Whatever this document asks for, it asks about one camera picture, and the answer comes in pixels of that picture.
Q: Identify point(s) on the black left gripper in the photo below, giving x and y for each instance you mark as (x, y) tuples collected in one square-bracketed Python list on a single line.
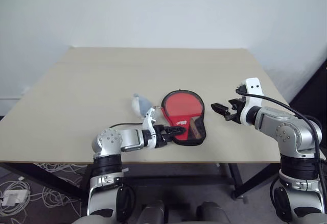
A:
[(162, 136)]

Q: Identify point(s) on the white power adapter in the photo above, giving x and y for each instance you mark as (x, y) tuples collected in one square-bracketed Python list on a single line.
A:
[(15, 197)]

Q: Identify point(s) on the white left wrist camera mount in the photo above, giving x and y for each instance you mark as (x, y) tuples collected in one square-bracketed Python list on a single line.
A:
[(148, 118)]

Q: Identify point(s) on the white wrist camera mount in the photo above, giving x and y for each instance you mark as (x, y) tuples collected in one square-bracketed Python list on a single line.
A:
[(148, 118), (251, 88)]

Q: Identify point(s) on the red table tennis paddle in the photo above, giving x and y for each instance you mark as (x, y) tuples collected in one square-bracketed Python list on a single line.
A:
[(182, 104)]

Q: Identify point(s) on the black metal table frame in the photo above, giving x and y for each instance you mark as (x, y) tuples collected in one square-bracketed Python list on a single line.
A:
[(178, 176)]

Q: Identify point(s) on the red black paddle case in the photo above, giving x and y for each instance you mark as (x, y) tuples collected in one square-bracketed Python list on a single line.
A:
[(182, 140)]

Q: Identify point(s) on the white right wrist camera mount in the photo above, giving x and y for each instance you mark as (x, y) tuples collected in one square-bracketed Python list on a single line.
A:
[(251, 88)]

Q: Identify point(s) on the dark grey rounded shape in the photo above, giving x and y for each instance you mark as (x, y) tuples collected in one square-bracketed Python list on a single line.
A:
[(153, 212), (209, 212)]

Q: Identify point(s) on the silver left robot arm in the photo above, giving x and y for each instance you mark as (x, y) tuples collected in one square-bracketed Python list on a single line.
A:
[(110, 139)]

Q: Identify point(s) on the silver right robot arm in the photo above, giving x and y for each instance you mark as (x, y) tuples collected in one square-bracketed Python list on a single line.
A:
[(286, 129)]

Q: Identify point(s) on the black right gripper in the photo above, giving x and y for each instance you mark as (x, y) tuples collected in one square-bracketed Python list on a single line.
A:
[(236, 110)]

